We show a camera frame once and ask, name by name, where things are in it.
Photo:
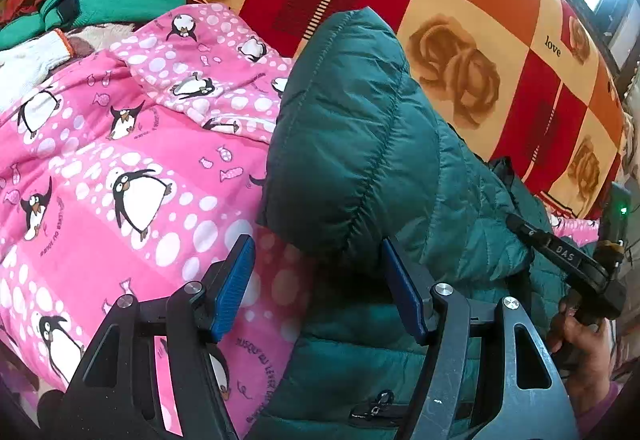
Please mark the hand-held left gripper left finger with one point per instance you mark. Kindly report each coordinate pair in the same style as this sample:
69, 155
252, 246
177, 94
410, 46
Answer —
234, 287

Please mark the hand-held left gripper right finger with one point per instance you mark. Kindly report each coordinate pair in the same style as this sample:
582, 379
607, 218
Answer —
404, 292

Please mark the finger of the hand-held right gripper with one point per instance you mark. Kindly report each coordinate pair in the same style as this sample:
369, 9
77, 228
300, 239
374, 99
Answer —
550, 245

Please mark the dark green puffer jacket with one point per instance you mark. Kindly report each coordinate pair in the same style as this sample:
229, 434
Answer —
370, 160

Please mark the person's right forearm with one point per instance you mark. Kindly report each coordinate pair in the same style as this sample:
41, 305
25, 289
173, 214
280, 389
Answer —
597, 412

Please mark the person's right hand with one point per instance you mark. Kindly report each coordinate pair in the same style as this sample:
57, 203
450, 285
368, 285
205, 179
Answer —
582, 355

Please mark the pink penguin print blanket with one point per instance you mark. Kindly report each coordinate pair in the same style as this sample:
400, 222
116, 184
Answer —
115, 200

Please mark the red checkered rose print blanket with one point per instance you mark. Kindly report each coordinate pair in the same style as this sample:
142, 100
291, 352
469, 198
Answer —
450, 10

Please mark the beige fleece cloth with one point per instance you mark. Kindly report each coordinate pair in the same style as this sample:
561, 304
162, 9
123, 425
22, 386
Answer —
100, 36

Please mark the white knit glove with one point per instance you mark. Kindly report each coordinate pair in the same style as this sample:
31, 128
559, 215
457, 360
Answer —
30, 60

